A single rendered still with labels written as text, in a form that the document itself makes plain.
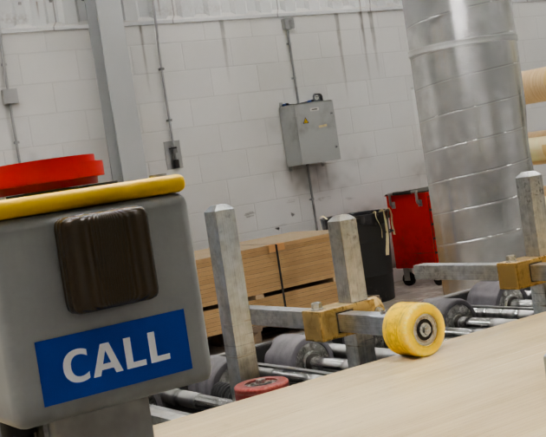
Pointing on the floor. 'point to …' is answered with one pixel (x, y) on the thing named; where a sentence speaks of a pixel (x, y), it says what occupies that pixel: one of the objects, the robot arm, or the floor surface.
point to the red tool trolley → (412, 231)
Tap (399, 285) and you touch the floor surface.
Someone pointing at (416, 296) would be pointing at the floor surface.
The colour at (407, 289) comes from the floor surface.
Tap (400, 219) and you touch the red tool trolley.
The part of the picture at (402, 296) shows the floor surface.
